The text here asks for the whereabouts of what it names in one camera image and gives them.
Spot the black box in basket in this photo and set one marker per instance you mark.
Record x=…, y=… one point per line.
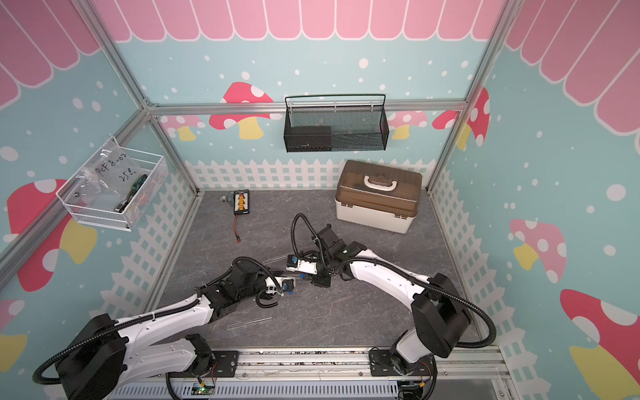
x=305, y=139

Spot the clear plastic bag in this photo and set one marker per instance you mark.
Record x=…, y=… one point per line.
x=107, y=176

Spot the black board yellow connectors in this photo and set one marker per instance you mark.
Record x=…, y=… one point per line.
x=241, y=204

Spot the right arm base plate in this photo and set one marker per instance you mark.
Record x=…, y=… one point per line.
x=384, y=363

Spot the white wire wall basket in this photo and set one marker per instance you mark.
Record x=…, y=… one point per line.
x=153, y=164

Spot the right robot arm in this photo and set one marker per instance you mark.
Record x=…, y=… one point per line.
x=442, y=319

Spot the black mesh wall basket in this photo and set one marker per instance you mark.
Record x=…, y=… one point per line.
x=358, y=121

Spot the green tool in basket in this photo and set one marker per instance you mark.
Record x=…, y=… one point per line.
x=131, y=194

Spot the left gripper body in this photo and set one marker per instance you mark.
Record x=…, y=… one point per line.
x=258, y=290

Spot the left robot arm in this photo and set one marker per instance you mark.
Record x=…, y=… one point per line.
x=109, y=353

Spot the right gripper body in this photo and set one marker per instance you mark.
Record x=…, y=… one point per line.
x=323, y=269

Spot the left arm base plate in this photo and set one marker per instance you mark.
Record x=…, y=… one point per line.
x=220, y=364

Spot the brown lid storage box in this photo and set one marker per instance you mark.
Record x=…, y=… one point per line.
x=378, y=196

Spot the clear test tube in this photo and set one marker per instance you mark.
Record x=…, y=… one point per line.
x=278, y=259
x=245, y=324

